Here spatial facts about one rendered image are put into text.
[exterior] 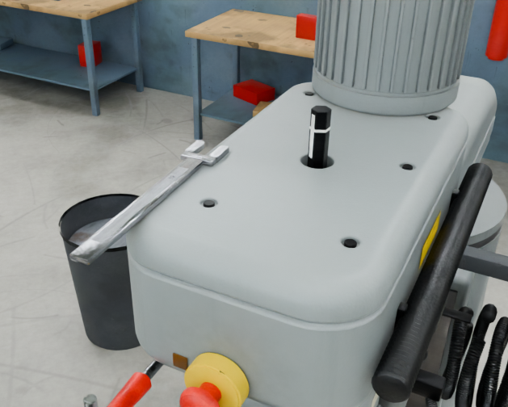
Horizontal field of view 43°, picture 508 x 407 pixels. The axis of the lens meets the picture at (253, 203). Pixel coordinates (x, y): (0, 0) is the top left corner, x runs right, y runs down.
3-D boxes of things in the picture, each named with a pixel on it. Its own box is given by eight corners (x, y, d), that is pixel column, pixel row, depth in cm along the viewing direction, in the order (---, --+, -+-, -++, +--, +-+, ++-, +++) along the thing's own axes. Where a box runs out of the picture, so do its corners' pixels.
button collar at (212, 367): (239, 425, 59) (240, 379, 56) (184, 402, 61) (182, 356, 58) (249, 410, 61) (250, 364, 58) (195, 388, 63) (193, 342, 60)
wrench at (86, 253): (98, 270, 53) (97, 262, 52) (60, 258, 54) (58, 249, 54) (228, 152, 72) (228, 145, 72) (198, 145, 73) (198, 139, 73)
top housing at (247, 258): (350, 451, 57) (371, 313, 49) (111, 354, 67) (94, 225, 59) (456, 209, 93) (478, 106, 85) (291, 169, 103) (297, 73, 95)
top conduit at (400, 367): (406, 410, 56) (412, 381, 54) (360, 393, 57) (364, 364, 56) (489, 186, 91) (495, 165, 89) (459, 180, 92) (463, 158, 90)
